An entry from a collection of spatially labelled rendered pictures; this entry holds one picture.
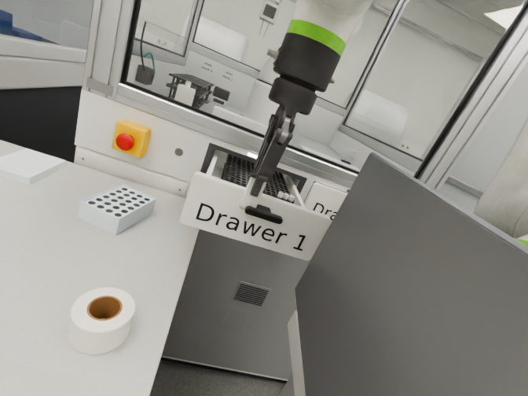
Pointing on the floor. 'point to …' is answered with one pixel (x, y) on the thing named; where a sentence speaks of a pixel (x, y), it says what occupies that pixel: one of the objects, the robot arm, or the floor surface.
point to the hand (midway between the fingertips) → (253, 192)
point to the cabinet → (223, 293)
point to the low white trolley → (83, 284)
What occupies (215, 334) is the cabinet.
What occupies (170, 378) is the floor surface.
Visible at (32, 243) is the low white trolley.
